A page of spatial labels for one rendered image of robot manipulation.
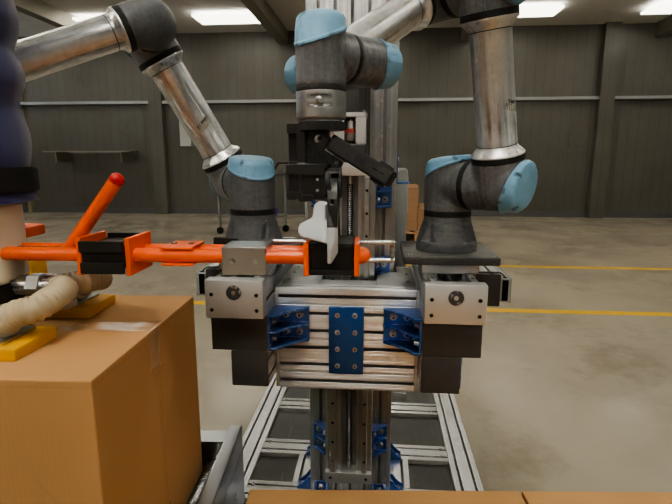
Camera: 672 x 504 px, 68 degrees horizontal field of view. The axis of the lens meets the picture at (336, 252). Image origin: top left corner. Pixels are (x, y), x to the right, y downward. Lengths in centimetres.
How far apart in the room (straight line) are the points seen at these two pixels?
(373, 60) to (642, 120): 1184
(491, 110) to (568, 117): 1086
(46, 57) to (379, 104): 77
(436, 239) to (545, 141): 1064
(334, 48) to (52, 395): 60
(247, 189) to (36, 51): 50
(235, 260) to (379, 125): 73
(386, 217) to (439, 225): 22
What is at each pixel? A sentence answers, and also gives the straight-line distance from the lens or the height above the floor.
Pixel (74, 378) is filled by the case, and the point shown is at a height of 99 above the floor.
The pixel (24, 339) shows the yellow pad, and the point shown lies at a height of 100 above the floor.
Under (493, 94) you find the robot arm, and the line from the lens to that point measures 112.
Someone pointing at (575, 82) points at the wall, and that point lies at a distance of 1207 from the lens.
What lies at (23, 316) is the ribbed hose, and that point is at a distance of 84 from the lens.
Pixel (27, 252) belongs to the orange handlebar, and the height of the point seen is 112.
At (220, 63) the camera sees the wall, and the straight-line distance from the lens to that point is 1198.
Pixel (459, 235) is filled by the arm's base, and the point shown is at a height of 108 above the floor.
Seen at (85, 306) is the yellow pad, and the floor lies 100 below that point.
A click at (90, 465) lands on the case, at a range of 77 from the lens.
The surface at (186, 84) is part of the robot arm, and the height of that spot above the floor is 145.
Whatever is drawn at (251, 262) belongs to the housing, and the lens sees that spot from 77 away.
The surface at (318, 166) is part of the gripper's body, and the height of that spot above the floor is 125.
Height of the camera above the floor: 126
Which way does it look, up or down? 11 degrees down
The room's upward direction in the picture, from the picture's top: straight up
